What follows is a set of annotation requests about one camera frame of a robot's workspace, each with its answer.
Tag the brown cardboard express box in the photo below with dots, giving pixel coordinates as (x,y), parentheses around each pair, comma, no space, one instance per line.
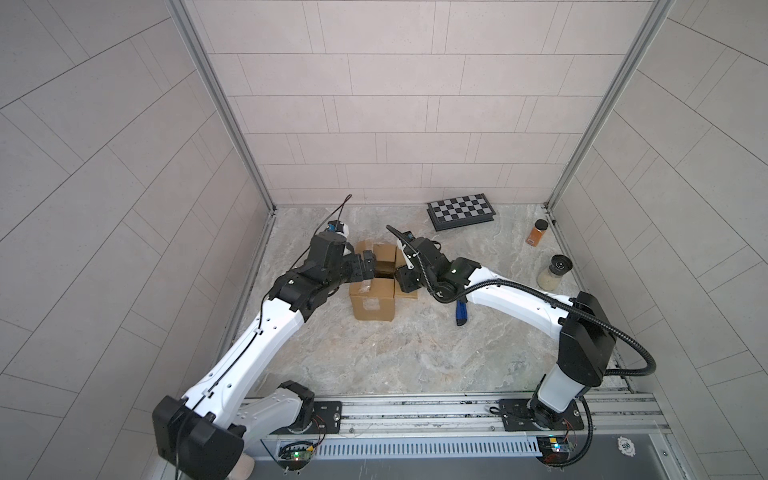
(375,299)

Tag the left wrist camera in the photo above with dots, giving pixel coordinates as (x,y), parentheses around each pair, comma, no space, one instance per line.
(339,227)

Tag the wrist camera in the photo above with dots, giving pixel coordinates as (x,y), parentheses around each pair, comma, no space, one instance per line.
(407,252)
(339,227)

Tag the left green circuit board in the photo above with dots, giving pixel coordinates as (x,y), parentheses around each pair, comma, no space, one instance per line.
(297,452)

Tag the white spice jar black lid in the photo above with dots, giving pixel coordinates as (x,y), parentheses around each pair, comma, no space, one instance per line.
(551,276)

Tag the aluminium mounting rail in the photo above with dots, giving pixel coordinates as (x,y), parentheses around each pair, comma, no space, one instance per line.
(488,414)

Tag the white round sticker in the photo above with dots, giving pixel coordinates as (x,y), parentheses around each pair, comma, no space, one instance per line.
(626,446)

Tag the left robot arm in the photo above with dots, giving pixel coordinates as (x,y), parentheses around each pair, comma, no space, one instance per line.
(205,432)

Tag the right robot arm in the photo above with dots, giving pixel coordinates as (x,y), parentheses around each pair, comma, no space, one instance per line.
(585,340)

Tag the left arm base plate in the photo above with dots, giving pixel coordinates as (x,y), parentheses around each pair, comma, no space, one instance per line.
(324,419)

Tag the green circuit board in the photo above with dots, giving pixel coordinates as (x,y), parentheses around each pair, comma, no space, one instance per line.
(554,449)
(297,452)

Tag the wooden handle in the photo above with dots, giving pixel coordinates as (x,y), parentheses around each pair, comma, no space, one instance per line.
(243,468)

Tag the right green circuit board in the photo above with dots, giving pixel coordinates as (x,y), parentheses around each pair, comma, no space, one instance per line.
(554,449)

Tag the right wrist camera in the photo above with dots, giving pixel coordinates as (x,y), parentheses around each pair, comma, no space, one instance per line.
(407,252)

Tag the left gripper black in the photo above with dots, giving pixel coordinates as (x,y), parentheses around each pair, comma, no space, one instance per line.
(368,267)

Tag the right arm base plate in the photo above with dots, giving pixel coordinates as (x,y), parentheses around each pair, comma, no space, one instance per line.
(540,414)

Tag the black white chessboard box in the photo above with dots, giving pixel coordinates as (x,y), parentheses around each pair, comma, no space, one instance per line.
(460,212)

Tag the orange spice bottle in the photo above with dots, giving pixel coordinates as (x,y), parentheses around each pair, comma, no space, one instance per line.
(539,228)

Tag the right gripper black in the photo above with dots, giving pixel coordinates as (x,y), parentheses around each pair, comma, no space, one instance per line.
(402,274)

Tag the blue utility knife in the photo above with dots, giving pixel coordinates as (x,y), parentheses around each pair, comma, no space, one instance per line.
(461,313)

